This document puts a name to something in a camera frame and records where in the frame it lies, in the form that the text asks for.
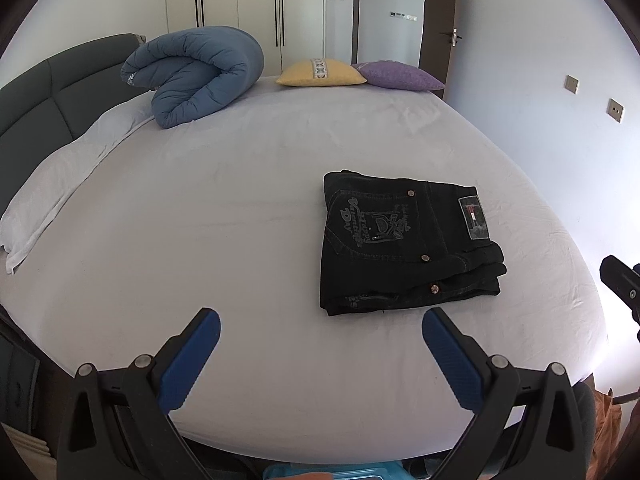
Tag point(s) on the dark bedside cabinet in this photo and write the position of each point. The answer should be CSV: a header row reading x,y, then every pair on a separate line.
x,y
17,375

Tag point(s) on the teal plastic box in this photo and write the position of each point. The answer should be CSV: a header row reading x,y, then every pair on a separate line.
x,y
330,472

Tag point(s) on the grey upholstered headboard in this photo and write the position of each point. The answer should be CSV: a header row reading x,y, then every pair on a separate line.
x,y
30,100

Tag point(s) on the blue rolled duvet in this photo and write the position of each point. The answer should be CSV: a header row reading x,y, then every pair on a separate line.
x,y
200,75

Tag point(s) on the dark brown door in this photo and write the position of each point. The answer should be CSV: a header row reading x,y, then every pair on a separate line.
x,y
437,0

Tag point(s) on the orange brown cloth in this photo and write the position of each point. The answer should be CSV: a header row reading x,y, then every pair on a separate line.
x,y
607,430

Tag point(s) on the white wall switch strip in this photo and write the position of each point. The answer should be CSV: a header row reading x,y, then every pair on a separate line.
x,y
403,15

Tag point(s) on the dark brown door frame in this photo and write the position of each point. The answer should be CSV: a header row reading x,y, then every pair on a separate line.
x,y
356,10

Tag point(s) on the yellow pillow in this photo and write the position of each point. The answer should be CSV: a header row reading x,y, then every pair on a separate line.
x,y
320,74

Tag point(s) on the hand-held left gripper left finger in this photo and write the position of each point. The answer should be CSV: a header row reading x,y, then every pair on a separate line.
x,y
192,355

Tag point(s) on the black denim pants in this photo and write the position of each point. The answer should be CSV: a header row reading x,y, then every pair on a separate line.
x,y
400,245

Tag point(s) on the purple pillow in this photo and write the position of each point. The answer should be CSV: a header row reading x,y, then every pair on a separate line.
x,y
397,76

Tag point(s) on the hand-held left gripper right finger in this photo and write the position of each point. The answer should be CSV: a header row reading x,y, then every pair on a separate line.
x,y
452,355

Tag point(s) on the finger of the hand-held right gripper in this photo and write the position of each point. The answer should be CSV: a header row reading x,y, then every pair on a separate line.
x,y
622,282

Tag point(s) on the white sheet bed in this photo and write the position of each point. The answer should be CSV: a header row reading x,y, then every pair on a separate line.
x,y
200,210

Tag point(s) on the cream wardrobe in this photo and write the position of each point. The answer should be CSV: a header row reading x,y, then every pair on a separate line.
x,y
235,0

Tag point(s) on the white pillow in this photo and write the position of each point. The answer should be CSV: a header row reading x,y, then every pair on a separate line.
x,y
50,185

